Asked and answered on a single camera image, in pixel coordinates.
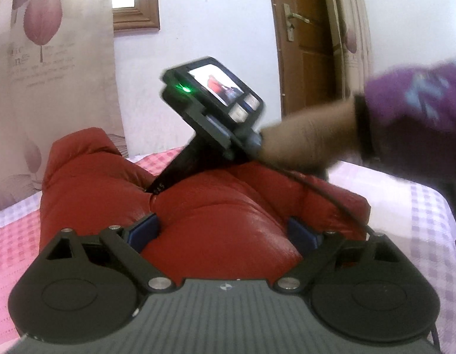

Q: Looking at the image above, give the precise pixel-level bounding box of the wooden door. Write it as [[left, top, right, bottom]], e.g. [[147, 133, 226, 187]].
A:
[[266, 0, 347, 118]]

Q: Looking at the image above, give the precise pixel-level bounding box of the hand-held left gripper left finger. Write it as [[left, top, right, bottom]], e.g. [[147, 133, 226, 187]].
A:
[[34, 212, 177, 295]]

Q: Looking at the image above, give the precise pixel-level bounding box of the beige leaf-print curtain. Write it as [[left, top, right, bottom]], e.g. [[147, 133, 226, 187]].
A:
[[319, 0, 375, 101], [0, 0, 128, 215]]

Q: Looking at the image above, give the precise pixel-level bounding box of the wooden window frame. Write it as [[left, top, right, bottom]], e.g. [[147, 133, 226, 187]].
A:
[[111, 0, 161, 32]]

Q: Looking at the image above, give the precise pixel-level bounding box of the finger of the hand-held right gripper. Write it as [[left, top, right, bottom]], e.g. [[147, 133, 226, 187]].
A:
[[145, 142, 232, 197]]

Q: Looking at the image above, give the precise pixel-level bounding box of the person's right hand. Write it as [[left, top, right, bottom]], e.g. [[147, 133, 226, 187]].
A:
[[258, 101, 359, 173]]

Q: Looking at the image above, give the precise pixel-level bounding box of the red puffer jacket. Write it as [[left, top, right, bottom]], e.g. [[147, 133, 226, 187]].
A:
[[40, 127, 372, 281]]

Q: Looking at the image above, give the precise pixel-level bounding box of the checked bed sheet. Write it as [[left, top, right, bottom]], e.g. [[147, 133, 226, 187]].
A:
[[0, 147, 456, 342]]

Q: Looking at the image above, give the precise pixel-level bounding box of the metal door handle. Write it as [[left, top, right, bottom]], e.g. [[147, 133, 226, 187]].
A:
[[284, 3, 312, 42]]

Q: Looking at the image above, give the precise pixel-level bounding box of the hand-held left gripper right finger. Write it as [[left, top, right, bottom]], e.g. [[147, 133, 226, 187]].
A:
[[274, 216, 417, 296]]

